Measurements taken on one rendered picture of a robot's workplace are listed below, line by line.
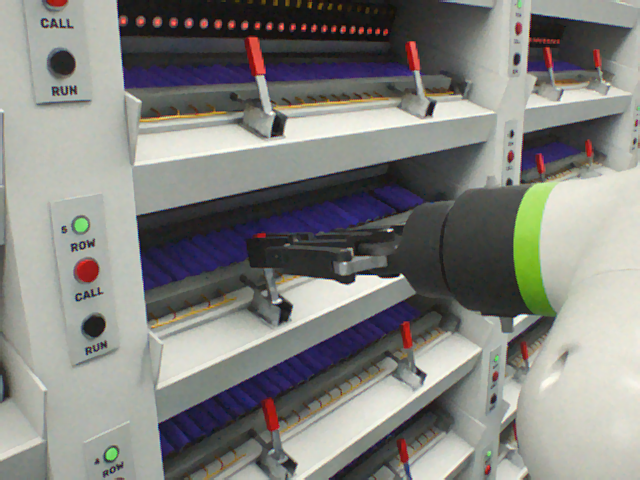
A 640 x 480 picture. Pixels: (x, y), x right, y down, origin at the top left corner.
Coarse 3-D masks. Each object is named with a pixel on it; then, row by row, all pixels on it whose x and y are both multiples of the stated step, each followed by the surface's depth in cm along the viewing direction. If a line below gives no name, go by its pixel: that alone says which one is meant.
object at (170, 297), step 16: (368, 224) 82; (384, 224) 84; (208, 272) 64; (224, 272) 64; (240, 272) 65; (256, 272) 67; (272, 272) 69; (160, 288) 59; (176, 288) 60; (192, 288) 61; (208, 288) 62; (224, 288) 64; (240, 288) 66; (160, 304) 58; (176, 304) 60; (192, 304) 62; (176, 320) 58
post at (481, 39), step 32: (416, 0) 94; (416, 32) 95; (448, 32) 92; (480, 32) 88; (480, 64) 89; (512, 96) 92; (416, 160) 100; (448, 160) 96; (480, 160) 93; (480, 384) 102; (480, 416) 104; (480, 448) 106
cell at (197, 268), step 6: (162, 246) 67; (168, 246) 67; (174, 246) 67; (168, 252) 67; (174, 252) 66; (180, 252) 66; (174, 258) 66; (180, 258) 66; (186, 258) 66; (192, 258) 66; (180, 264) 66; (186, 264) 65; (192, 264) 65; (198, 264) 65; (192, 270) 65; (198, 270) 65; (204, 270) 65
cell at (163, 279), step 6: (144, 258) 64; (144, 264) 63; (150, 264) 63; (156, 264) 64; (144, 270) 63; (150, 270) 63; (156, 270) 63; (162, 270) 63; (150, 276) 62; (156, 276) 62; (162, 276) 62; (168, 276) 62; (156, 282) 62; (162, 282) 62; (168, 282) 61
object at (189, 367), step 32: (256, 192) 79; (288, 192) 84; (416, 192) 101; (448, 192) 97; (160, 224) 69; (320, 288) 71; (352, 288) 72; (384, 288) 75; (160, 320) 59; (224, 320) 61; (256, 320) 63; (320, 320) 67; (352, 320) 73; (160, 352) 49; (192, 352) 56; (224, 352) 57; (256, 352) 60; (288, 352) 65; (160, 384) 52; (192, 384) 55; (224, 384) 59; (160, 416) 54
